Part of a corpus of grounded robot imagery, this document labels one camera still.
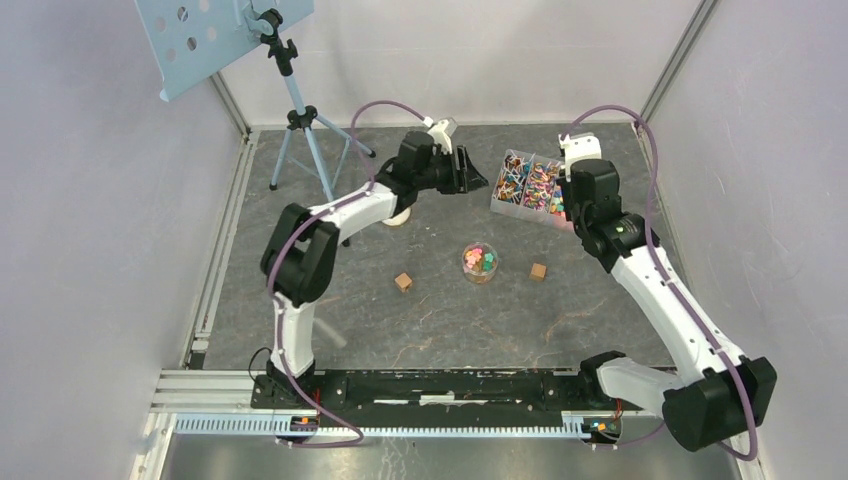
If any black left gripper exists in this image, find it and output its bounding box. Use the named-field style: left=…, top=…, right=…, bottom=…
left=416, top=146, right=490, bottom=196

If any clear compartment candy box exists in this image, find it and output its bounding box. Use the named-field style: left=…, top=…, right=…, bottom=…
left=490, top=149, right=573, bottom=231

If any clear glass jar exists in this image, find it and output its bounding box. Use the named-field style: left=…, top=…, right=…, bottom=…
left=462, top=242, right=499, bottom=284

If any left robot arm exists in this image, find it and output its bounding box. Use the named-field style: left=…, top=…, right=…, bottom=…
left=260, top=131, right=489, bottom=408

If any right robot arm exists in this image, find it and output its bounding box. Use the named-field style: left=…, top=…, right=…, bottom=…
left=557, top=158, right=777, bottom=460

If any gold jar lid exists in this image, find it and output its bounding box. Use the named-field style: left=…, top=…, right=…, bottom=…
left=382, top=208, right=411, bottom=227

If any plain wooden cube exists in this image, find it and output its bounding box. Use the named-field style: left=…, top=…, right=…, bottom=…
left=529, top=263, right=547, bottom=282

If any wooden letter cube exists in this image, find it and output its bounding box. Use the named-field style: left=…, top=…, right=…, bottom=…
left=394, top=272, right=413, bottom=292

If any light blue music stand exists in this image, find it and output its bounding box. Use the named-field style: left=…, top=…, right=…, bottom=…
left=134, top=0, right=377, bottom=203

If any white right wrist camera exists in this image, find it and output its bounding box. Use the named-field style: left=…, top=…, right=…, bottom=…
left=558, top=132, right=602, bottom=162

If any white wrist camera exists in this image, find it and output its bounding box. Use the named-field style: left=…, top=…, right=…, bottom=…
left=422, top=116, right=457, bottom=154
left=558, top=132, right=602, bottom=162

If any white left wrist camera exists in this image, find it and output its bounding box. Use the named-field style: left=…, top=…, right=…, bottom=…
left=422, top=116, right=457, bottom=154

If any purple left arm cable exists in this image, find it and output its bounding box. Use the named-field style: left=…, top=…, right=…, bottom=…
left=266, top=99, right=432, bottom=450

